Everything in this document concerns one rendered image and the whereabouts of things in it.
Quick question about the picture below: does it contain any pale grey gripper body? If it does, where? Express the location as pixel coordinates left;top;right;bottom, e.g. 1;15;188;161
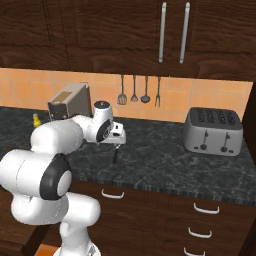
99;129;128;146

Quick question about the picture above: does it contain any hanging grey whisk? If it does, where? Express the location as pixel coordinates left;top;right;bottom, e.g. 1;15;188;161
130;74;140;103

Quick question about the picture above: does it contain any wide dark wood drawer front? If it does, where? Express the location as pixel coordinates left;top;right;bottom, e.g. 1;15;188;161
43;179;170;256

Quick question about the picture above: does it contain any narrow dark wood drawer front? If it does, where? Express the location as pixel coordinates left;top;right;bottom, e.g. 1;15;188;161
167;194;252;224
162;237;247;256
164;217;250;244

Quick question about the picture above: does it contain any hanging grey slotted spatula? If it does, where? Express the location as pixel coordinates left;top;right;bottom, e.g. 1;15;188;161
116;74;128;106

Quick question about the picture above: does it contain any hanging grey ladle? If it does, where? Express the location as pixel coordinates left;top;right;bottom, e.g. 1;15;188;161
140;75;151;104

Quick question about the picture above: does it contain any hanging grey fork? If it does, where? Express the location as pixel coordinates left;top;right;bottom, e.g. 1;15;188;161
154;76;162;108

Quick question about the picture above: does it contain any yellow bottle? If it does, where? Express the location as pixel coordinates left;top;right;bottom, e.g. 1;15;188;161
32;112;42;129

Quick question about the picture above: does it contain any silver four-slot toaster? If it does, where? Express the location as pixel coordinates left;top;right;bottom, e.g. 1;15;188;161
182;106;245;157

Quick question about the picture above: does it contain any dark wood tall cabinet side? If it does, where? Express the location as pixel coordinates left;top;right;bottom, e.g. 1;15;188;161
238;81;256;256

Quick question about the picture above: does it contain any white curved drawer handle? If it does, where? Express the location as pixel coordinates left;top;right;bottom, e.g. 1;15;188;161
193;202;221;215
183;246;207;256
187;227;213;239
101;188;126;200

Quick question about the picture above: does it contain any dark wood wall cupboard door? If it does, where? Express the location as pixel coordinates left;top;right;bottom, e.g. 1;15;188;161
59;0;175;77
172;0;256;83
0;0;70;72

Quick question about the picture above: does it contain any long silver cupboard handle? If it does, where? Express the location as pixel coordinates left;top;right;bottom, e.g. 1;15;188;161
179;1;191;65
158;1;168;64

